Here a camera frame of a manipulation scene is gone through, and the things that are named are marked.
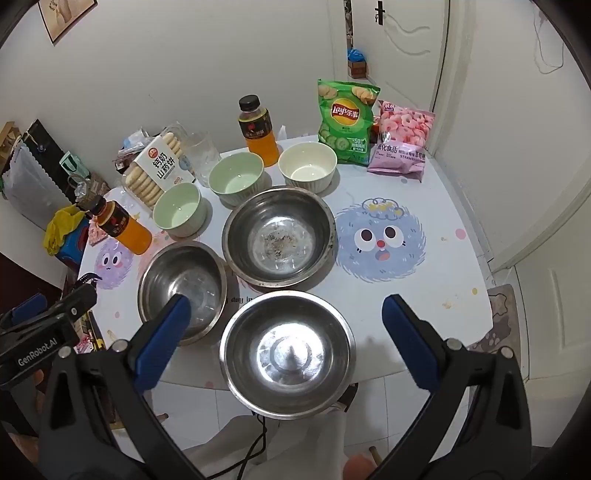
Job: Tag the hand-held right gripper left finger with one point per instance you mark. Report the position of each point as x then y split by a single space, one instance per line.
161 341

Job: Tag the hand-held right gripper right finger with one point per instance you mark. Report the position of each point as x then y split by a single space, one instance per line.
411 341

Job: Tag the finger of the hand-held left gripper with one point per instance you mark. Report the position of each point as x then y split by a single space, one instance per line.
28 308
78 302

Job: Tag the stainless steel bowl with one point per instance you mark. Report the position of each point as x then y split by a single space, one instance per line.
258 323
184 272
277 221

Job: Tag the light green ceramic bowl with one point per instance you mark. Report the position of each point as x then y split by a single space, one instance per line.
178 212
235 180

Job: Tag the cream ribbed ceramic bowl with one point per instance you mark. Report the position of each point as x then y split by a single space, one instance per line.
307 166

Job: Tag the dark wooden cabinet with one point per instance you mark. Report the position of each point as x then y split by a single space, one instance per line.
23 277

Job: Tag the yellow cloth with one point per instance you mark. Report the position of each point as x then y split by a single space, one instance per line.
62 226

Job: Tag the orange juice bottle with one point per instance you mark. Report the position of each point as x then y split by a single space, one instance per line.
131 233
261 143

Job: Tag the cartoon cat floor mat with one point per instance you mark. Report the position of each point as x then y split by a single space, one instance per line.
501 318

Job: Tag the white scalloped paper bag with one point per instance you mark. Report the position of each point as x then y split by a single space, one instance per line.
32 184

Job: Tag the clear biscuit pack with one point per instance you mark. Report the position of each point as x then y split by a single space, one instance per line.
159 168

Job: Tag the clear plastic wrapped packet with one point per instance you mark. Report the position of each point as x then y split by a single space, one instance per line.
134 144

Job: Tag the black paper bag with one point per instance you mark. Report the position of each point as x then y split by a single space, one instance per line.
41 138

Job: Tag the tan wooden object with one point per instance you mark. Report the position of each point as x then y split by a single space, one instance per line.
7 136

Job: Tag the clear glass cup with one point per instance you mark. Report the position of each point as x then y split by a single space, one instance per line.
203 154

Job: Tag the pink snack bag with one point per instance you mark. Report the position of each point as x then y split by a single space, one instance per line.
401 143

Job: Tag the green potato chip bag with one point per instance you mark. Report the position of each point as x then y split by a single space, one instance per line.
346 122

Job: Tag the small cardboard box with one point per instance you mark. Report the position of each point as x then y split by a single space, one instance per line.
358 70

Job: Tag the white door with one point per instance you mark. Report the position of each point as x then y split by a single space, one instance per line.
415 55

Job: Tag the blue plastic bag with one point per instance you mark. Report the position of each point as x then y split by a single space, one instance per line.
355 55

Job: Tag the wall poster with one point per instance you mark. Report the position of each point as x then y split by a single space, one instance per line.
57 16

